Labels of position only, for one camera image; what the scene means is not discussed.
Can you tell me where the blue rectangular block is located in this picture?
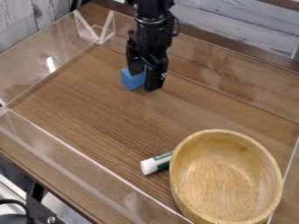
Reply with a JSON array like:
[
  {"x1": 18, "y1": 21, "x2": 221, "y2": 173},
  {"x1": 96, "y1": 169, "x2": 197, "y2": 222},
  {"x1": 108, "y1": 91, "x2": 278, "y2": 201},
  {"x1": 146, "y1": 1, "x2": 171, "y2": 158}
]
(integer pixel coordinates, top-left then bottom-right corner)
[{"x1": 120, "y1": 67, "x2": 146, "y2": 91}]

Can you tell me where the clear acrylic corner bracket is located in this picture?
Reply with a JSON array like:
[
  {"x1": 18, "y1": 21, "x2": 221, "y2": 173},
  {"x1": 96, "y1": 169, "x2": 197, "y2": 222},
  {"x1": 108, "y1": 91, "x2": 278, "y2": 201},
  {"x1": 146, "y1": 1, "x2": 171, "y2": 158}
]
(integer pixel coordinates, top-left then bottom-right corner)
[{"x1": 74, "y1": 10, "x2": 116, "y2": 46}]

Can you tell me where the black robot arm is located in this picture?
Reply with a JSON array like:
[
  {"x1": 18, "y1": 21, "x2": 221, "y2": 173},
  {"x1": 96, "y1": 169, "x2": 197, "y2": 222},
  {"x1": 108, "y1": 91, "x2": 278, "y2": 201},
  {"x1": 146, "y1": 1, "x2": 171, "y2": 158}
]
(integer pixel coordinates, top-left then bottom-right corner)
[{"x1": 126, "y1": 0, "x2": 178, "y2": 91}]

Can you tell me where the black cable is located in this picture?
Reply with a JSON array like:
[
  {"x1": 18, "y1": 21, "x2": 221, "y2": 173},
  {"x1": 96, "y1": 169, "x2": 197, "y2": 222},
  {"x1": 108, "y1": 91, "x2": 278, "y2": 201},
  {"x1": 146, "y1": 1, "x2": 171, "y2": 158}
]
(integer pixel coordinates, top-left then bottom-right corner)
[{"x1": 0, "y1": 199, "x2": 34, "y2": 224}]

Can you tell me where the white green glue stick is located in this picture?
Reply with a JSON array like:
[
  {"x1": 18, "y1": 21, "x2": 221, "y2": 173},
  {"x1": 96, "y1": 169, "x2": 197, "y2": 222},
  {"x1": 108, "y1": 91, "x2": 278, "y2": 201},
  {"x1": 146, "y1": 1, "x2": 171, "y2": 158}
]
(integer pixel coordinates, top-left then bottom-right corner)
[{"x1": 140, "y1": 151, "x2": 174, "y2": 175}]

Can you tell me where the clear acrylic front wall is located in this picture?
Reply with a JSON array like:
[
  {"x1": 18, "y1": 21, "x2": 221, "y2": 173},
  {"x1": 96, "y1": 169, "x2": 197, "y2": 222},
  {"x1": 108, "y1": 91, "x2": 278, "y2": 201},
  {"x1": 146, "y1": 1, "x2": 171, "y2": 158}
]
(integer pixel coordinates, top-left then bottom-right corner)
[{"x1": 0, "y1": 99, "x2": 190, "y2": 224}]

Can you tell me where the black metal table frame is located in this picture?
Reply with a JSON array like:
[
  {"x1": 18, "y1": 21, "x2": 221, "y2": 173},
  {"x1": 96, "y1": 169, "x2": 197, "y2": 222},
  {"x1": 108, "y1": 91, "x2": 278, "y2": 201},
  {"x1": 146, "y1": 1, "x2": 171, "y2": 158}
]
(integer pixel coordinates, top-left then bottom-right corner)
[{"x1": 0, "y1": 156, "x2": 67, "y2": 224}]

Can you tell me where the light brown wooden bowl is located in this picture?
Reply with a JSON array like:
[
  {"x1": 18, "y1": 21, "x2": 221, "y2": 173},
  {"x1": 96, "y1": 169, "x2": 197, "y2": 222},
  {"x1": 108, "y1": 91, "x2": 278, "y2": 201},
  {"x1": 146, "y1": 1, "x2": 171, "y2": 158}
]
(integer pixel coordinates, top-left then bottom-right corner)
[{"x1": 170, "y1": 129, "x2": 283, "y2": 224}]

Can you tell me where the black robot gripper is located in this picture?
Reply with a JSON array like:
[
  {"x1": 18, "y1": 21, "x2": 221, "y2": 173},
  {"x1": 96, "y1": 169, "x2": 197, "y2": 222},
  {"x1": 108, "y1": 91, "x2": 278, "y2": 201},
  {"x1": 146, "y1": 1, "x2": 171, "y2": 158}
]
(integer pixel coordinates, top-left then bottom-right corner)
[{"x1": 126, "y1": 16, "x2": 175, "y2": 91}]

